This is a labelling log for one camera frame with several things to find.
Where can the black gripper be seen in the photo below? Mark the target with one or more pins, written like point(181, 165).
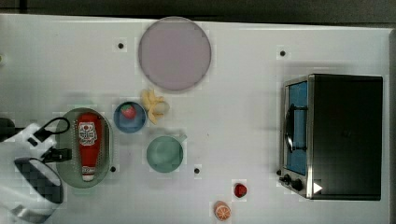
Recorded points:
point(57, 155)

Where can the red plush ketchup bottle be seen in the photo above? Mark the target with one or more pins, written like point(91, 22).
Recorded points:
point(89, 140)

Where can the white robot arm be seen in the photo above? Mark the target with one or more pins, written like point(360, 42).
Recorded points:
point(30, 189)

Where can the green oval strainer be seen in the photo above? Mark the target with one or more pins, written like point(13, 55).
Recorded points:
point(70, 171)

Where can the red strawberry toy in bowl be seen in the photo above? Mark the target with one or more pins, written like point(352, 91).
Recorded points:
point(128, 111)

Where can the blue bowl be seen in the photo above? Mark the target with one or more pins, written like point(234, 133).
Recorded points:
point(130, 125)

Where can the teal green cup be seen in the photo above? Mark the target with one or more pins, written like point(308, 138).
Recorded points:
point(165, 153)

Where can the peeled yellow banana toy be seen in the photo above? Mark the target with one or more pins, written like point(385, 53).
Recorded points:
point(155, 106)

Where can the round lilac plate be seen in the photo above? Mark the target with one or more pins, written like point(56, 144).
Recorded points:
point(174, 53)

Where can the orange slice toy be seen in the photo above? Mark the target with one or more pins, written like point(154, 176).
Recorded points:
point(222, 211)

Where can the red strawberry toy on table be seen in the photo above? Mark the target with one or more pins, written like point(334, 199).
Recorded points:
point(240, 190)

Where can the silver toaster oven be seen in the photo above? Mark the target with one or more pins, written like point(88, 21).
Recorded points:
point(332, 137)

